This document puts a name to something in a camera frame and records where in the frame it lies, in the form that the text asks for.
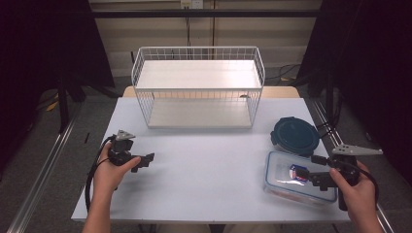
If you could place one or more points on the person's left hand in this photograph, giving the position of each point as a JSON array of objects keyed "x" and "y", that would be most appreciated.
[{"x": 107, "y": 174}]

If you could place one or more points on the black curtain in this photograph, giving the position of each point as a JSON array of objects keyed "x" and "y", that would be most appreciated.
[
  {"x": 42, "y": 48},
  {"x": 372, "y": 64}
]

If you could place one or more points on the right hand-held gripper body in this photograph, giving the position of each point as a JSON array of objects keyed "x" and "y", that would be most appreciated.
[{"x": 346, "y": 165}]

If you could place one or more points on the wooden table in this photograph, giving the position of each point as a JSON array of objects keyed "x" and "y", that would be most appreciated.
[{"x": 278, "y": 92}]

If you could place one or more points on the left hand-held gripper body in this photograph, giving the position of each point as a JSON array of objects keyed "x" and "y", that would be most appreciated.
[{"x": 120, "y": 152}]

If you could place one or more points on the person's right hand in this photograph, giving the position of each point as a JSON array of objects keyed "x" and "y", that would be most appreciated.
[{"x": 359, "y": 194}]

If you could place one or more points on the blue and red snack packet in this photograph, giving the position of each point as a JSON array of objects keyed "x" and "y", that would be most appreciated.
[{"x": 294, "y": 171}]

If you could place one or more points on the round container with teal lid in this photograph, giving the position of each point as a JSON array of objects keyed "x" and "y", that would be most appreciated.
[{"x": 295, "y": 136}]

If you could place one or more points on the black horizontal metal bar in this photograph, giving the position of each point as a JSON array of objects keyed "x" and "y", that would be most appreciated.
[{"x": 207, "y": 13}]

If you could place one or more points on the silver floor rail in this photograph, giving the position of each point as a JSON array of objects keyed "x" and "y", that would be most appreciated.
[
  {"x": 327, "y": 124},
  {"x": 42, "y": 171}
]

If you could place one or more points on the clear rectangular container blue-rimmed lid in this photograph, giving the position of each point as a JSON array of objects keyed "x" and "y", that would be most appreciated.
[{"x": 278, "y": 187}]

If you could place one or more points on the white wall socket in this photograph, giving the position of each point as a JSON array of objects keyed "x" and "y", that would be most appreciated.
[{"x": 191, "y": 3}]

